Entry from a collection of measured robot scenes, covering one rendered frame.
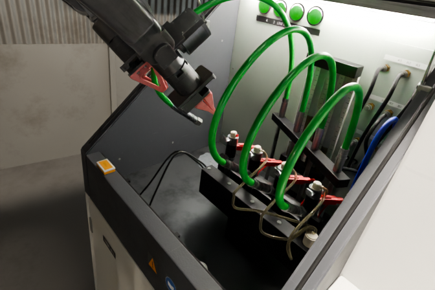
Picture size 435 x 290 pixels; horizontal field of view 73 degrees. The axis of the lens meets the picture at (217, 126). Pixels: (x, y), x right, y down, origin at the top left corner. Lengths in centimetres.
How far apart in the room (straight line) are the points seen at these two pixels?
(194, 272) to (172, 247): 7
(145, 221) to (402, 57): 68
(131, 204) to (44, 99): 179
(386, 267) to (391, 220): 8
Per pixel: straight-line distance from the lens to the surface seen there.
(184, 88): 60
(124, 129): 93
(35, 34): 232
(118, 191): 78
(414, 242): 60
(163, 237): 66
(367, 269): 63
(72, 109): 250
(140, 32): 46
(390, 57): 82
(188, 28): 55
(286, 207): 54
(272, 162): 72
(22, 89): 241
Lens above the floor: 145
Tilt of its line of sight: 27 degrees down
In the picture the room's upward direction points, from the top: 8 degrees clockwise
